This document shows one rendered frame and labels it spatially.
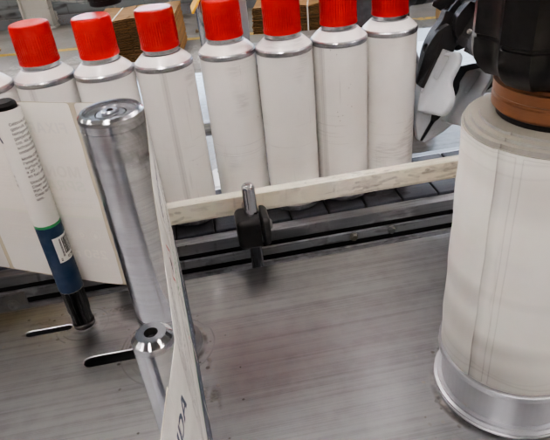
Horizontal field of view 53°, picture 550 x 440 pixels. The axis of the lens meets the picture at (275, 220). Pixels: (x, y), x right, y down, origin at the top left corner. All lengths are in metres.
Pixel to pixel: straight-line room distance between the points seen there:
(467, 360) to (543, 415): 0.05
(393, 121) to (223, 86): 0.17
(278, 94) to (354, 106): 0.07
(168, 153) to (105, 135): 0.21
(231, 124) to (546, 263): 0.32
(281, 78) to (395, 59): 0.11
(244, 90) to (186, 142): 0.07
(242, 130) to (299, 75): 0.07
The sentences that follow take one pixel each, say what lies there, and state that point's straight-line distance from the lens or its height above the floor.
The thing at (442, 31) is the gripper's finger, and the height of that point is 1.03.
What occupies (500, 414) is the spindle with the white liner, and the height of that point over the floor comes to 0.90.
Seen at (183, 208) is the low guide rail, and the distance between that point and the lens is 0.53.
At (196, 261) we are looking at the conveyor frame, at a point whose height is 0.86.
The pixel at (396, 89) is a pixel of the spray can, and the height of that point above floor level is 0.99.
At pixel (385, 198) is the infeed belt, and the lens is 0.58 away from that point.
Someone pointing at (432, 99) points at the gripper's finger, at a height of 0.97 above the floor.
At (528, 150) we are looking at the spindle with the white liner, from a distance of 0.26.
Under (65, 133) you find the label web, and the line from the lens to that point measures 0.39.
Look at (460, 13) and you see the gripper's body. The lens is 0.56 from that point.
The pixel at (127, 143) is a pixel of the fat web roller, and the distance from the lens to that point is 0.32.
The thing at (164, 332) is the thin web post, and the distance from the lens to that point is 0.16.
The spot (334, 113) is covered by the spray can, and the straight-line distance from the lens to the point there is 0.53.
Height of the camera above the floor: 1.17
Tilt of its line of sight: 32 degrees down
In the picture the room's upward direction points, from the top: 6 degrees counter-clockwise
